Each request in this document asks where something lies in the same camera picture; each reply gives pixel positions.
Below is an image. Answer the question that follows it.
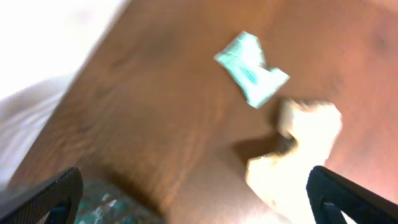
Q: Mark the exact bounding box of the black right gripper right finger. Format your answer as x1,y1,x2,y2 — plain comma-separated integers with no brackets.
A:
306,166,397,224

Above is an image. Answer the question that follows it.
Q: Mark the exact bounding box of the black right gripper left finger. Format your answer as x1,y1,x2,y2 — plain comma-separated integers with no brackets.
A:
1,167,83,224

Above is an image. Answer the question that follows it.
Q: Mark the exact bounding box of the green Nescafe coffee bag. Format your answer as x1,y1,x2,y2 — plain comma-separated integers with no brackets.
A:
74,180,165,224

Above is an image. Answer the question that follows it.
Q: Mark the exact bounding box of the cream plastic food bag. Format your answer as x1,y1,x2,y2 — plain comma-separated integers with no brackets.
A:
245,99,343,223

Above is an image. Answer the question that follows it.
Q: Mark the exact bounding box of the light blue tissue packet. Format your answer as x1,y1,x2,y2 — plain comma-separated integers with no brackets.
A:
214,31,290,109

